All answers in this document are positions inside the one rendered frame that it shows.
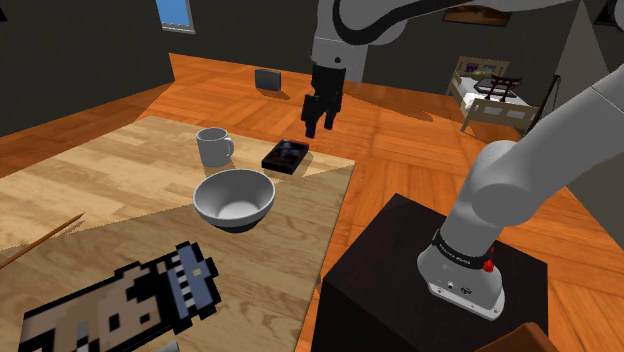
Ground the black flat box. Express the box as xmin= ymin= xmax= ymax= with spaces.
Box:
xmin=261 ymin=138 xmax=311 ymax=176

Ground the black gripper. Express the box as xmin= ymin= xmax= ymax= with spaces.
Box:
xmin=300 ymin=62 xmax=347 ymax=140

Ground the grey mug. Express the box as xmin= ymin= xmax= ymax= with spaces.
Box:
xmin=195 ymin=127 xmax=236 ymax=169

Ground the grey bowl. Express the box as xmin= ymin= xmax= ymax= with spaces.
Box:
xmin=192 ymin=168 xmax=277 ymax=234

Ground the dark robot stand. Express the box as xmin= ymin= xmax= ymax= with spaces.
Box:
xmin=311 ymin=192 xmax=550 ymax=352

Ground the black thin-legged stand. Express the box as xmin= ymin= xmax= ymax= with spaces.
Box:
xmin=523 ymin=74 xmax=562 ymax=136

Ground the grey box on floor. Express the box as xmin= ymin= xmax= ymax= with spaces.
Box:
xmin=253 ymin=67 xmax=283 ymax=93

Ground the wooden bed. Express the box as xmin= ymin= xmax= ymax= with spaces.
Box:
xmin=444 ymin=55 xmax=542 ymax=136

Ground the blue window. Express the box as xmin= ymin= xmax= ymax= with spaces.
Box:
xmin=155 ymin=0 xmax=198 ymax=35

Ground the thin wooden stick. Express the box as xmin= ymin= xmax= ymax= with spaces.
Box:
xmin=0 ymin=211 xmax=87 ymax=271

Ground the brown wooden furniture corner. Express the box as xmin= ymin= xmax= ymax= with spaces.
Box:
xmin=479 ymin=321 xmax=560 ymax=352

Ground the blocky pixel figure toy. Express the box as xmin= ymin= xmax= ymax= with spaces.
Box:
xmin=17 ymin=241 xmax=222 ymax=352

